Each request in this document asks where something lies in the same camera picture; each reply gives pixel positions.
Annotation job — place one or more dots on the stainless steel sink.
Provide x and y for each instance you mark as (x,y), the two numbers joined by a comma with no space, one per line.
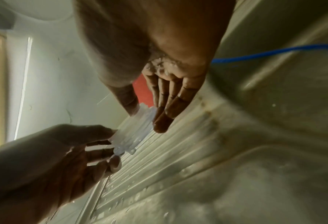
(236,153)

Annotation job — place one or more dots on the person's right hand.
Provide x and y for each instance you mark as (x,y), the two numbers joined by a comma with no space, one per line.
(153,32)

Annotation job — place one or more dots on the under-cabinet light strip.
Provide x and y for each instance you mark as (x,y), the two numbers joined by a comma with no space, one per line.
(23,87)

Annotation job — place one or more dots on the clear plastic lid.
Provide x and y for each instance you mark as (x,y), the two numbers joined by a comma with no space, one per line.
(133,131)

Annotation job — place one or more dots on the thin blue tube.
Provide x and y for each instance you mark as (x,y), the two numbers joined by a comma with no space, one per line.
(263,54)

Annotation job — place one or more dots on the pink steel tumbler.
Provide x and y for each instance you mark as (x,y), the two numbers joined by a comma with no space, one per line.
(142,89)

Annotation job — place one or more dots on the person's left hand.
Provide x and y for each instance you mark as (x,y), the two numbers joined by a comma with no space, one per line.
(42,166)

